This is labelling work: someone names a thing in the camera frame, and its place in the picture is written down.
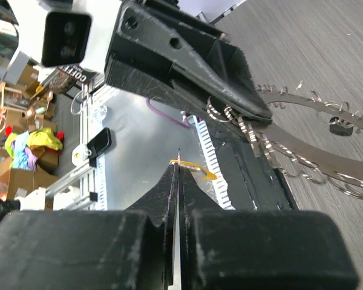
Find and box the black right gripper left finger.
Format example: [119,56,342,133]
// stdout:
[0,165,179,289]

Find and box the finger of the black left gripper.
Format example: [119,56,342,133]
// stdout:
[104,1,272,120]

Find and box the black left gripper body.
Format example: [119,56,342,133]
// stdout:
[120,0,246,34]

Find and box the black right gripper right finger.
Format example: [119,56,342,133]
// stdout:
[178,169,360,289]

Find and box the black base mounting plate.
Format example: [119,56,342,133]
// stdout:
[211,132,298,211]

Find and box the silver key black head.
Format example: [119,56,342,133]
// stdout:
[329,117,354,137]

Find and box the white slotted cable duct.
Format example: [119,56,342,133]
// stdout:
[192,115,235,210]

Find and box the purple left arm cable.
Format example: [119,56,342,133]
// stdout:
[146,96,194,131]

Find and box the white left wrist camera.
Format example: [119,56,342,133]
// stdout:
[8,1,122,73]

